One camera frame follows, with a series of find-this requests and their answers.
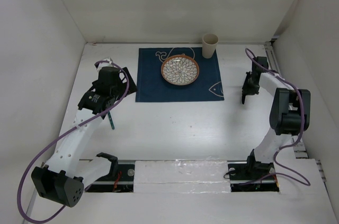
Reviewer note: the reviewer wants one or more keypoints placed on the black knife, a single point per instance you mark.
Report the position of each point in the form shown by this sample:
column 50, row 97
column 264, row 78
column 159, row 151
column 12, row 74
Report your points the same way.
column 243, row 98

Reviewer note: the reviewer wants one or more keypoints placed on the floral plate with orange rim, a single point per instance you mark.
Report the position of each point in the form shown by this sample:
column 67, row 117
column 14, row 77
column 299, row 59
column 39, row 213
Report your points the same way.
column 180, row 70

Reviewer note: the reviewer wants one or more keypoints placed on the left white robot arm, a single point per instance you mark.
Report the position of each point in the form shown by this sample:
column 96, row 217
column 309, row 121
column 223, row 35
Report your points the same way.
column 60, row 180

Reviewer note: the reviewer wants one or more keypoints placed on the aluminium rail at right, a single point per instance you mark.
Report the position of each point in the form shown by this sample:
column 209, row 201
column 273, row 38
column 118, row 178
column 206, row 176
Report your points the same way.
column 285, row 124

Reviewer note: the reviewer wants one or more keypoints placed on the fork with green handle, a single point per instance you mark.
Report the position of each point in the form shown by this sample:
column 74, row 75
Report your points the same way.
column 111, row 120

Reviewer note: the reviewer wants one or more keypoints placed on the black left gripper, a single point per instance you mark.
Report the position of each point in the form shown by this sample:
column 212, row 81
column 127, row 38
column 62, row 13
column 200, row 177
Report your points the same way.
column 132, row 89

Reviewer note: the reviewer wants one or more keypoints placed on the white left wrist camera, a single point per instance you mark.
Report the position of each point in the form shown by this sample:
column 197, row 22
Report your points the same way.
column 108, row 60

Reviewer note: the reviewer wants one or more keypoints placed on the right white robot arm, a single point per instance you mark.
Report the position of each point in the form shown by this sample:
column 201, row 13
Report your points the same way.
column 256, row 169

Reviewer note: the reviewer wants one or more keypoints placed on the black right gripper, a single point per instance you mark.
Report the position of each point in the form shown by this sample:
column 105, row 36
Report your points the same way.
column 247, row 89

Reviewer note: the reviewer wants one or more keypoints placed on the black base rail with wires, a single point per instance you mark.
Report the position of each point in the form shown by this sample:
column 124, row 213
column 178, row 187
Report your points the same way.
column 176, row 176

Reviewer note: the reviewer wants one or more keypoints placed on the beige paper cup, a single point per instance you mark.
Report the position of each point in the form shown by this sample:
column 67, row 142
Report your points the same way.
column 209, row 43

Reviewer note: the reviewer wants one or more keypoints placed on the dark blue printed cloth napkin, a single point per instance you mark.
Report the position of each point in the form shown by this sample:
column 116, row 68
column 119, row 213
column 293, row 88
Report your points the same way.
column 152, row 87

